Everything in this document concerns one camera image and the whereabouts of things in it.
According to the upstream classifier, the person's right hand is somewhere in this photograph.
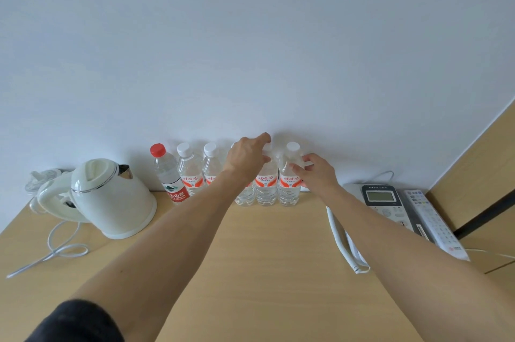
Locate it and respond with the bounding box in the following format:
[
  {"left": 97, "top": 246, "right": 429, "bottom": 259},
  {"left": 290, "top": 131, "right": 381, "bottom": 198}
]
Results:
[{"left": 290, "top": 153, "right": 343, "bottom": 198}]

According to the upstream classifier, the person's left hand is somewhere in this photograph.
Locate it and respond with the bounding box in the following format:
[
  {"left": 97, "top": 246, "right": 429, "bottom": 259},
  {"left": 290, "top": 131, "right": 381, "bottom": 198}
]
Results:
[{"left": 222, "top": 132, "right": 273, "bottom": 187}]

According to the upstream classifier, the white cap water bottle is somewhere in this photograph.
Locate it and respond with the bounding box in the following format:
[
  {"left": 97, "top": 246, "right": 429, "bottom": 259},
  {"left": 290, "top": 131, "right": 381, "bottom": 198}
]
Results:
[
  {"left": 278, "top": 142, "right": 305, "bottom": 208},
  {"left": 176, "top": 142, "right": 205, "bottom": 197},
  {"left": 255, "top": 142, "right": 279, "bottom": 207},
  {"left": 230, "top": 142, "right": 257, "bottom": 207},
  {"left": 202, "top": 142, "right": 224, "bottom": 186}
]

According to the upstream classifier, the red cap water bottle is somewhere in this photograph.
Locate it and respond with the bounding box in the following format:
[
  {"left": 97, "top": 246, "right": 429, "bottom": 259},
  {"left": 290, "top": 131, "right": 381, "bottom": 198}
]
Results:
[{"left": 150, "top": 143, "right": 190, "bottom": 205}]

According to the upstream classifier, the person's right forearm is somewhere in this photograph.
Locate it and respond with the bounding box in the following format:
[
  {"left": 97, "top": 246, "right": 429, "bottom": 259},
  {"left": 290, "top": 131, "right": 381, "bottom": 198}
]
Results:
[{"left": 326, "top": 188, "right": 515, "bottom": 342}]

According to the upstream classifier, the person's left forearm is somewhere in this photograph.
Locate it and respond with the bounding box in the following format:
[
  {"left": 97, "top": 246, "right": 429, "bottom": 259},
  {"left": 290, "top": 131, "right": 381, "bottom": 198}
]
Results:
[{"left": 72, "top": 170, "right": 246, "bottom": 342}]

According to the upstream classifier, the white telephone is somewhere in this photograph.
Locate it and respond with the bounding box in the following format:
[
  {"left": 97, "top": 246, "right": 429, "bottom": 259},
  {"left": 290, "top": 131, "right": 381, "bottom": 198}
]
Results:
[{"left": 326, "top": 183, "right": 423, "bottom": 275}]

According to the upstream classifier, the wooden table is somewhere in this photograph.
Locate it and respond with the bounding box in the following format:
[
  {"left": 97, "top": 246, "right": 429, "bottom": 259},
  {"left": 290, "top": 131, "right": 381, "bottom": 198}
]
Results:
[{"left": 0, "top": 191, "right": 515, "bottom": 342}]

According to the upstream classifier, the bagged remote control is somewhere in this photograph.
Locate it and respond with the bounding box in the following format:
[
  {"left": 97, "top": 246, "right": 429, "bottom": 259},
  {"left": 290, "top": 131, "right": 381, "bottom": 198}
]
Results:
[{"left": 403, "top": 189, "right": 470, "bottom": 262}]

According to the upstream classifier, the white electric kettle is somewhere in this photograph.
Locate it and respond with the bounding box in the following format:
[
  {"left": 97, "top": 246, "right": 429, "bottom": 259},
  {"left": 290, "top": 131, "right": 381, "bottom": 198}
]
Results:
[{"left": 36, "top": 158, "right": 158, "bottom": 240}]

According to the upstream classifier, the white lidded mug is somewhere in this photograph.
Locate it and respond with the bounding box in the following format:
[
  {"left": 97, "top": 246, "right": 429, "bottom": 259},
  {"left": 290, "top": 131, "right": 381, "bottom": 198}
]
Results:
[{"left": 25, "top": 168, "right": 63, "bottom": 198}]

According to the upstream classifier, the black t-shirt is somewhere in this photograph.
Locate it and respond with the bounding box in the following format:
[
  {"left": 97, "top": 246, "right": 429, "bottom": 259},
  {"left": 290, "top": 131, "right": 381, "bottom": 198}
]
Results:
[{"left": 26, "top": 299, "right": 126, "bottom": 342}]

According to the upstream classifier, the thin grey telephone wire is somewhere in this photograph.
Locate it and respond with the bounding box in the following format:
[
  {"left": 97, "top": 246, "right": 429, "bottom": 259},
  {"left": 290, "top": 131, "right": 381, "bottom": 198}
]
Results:
[{"left": 370, "top": 170, "right": 395, "bottom": 186}]

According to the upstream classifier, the thin white cable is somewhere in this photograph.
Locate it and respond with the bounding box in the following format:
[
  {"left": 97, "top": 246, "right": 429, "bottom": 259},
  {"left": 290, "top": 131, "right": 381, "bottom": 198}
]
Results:
[{"left": 465, "top": 248, "right": 515, "bottom": 261}]

